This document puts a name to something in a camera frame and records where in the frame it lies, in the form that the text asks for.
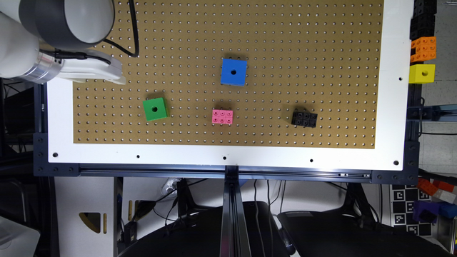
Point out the black aluminium table frame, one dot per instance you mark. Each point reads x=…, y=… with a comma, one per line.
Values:
x=394, y=160

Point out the black chair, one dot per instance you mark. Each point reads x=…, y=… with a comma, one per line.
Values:
x=323, y=234
x=202, y=237

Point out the white cabinet panel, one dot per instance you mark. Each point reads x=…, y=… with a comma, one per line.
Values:
x=86, y=216

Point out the green cube block with hole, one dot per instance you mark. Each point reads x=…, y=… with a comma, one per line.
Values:
x=155, y=109

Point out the left black chair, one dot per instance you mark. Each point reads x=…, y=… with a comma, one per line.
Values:
x=202, y=237

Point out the blue cube block with hole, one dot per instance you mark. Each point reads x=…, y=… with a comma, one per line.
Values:
x=233, y=72

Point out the black studded brick stack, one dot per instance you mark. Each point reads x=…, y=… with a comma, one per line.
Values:
x=423, y=21

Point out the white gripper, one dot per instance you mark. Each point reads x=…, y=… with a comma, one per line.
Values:
x=97, y=66

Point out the right black chair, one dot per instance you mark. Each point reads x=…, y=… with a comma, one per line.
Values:
x=323, y=234

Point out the fiducial marker sheet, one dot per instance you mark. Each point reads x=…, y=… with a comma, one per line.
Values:
x=402, y=201

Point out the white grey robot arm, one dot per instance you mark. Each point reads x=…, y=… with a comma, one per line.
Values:
x=46, y=39

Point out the brown perforated pegboard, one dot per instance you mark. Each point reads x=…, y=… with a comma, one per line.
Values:
x=322, y=57

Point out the white board frame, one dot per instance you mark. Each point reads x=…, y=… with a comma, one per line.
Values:
x=394, y=70

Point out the orange studded brick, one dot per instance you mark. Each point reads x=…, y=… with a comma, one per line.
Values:
x=423, y=49

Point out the yellow cube block with hole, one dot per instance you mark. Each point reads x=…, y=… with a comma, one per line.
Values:
x=422, y=73

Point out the pink studded brick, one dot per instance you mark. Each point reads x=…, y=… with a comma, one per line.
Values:
x=222, y=116

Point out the red orange block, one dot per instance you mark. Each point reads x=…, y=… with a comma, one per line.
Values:
x=431, y=188

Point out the purple block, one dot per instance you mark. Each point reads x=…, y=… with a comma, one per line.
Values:
x=425, y=211

